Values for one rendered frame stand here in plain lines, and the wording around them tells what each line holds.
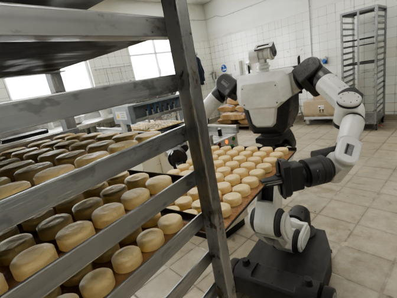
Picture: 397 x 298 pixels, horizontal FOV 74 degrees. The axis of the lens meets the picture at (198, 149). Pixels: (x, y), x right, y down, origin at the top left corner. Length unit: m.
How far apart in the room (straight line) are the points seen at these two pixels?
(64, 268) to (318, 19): 5.74
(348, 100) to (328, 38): 4.75
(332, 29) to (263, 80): 4.55
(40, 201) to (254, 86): 1.09
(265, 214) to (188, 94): 1.02
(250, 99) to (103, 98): 1.00
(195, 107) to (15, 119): 0.26
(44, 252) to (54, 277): 0.04
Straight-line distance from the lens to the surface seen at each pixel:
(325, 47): 5.80
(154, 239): 0.50
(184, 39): 0.45
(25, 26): 0.34
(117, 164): 0.38
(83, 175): 0.35
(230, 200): 0.70
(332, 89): 1.15
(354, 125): 1.01
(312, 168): 0.84
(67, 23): 0.36
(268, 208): 1.38
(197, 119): 0.46
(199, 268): 0.57
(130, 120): 2.30
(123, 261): 0.48
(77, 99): 0.35
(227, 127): 2.11
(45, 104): 0.33
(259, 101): 1.28
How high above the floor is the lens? 1.33
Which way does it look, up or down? 16 degrees down
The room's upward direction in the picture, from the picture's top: 10 degrees counter-clockwise
